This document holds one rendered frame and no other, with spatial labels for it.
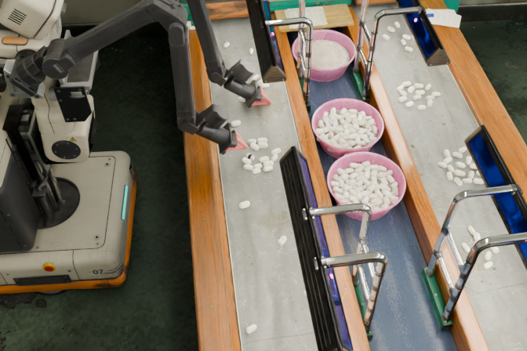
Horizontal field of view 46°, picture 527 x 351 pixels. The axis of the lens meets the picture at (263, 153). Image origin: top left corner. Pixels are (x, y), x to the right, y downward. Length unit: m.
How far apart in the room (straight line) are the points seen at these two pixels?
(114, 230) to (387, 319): 1.24
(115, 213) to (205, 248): 0.84
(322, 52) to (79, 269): 1.35
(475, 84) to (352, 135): 0.56
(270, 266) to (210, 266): 0.19
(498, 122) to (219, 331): 1.29
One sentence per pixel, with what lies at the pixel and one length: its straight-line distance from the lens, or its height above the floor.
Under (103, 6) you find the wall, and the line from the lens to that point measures 3.94.
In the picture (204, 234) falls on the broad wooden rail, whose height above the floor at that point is 0.76.
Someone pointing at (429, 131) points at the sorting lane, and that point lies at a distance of 2.38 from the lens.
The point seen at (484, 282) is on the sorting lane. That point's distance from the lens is 2.03.
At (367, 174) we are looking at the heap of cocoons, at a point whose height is 0.74.
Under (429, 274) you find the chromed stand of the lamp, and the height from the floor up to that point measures 0.72.
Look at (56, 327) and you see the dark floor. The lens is 2.83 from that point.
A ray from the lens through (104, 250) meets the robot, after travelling 2.62.
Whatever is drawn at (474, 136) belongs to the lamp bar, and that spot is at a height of 1.08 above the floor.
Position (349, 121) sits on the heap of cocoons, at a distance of 2.36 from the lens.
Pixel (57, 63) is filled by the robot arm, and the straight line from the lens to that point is 1.90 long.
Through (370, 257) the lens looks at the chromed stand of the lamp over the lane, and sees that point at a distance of 1.54.
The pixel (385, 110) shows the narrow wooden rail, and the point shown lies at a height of 0.76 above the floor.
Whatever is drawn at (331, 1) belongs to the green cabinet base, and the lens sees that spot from 2.87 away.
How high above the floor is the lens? 2.41
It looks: 48 degrees down
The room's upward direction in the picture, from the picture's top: 1 degrees counter-clockwise
